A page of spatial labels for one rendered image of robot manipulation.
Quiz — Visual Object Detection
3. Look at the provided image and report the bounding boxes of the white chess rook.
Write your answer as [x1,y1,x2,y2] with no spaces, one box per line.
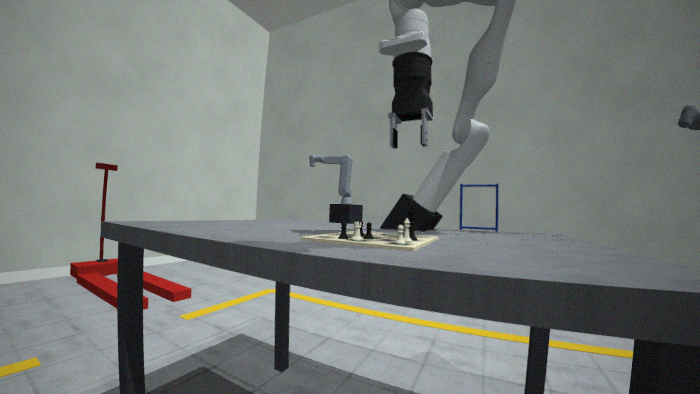
[351,222,363,241]

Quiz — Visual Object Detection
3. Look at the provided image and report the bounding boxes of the white pawn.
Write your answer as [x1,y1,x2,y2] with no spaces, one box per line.
[395,225,406,244]

